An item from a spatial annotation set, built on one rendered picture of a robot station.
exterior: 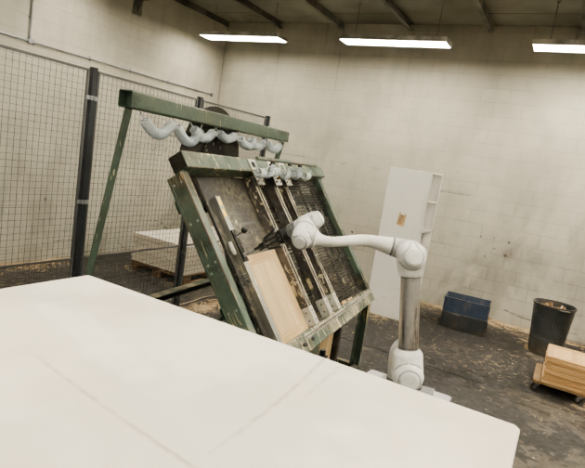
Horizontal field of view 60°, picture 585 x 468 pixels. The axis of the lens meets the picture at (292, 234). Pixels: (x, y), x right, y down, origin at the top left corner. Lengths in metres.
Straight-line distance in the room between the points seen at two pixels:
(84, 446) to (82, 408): 0.05
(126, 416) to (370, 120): 8.41
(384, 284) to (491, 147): 2.67
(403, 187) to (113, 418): 6.67
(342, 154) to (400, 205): 2.19
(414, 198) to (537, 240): 2.08
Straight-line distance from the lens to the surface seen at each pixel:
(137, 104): 3.11
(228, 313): 2.75
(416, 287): 2.62
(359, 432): 0.46
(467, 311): 7.33
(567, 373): 5.87
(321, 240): 2.61
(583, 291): 8.22
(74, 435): 0.42
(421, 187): 6.94
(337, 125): 8.94
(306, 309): 3.37
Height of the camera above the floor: 1.97
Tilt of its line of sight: 8 degrees down
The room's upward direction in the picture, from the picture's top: 9 degrees clockwise
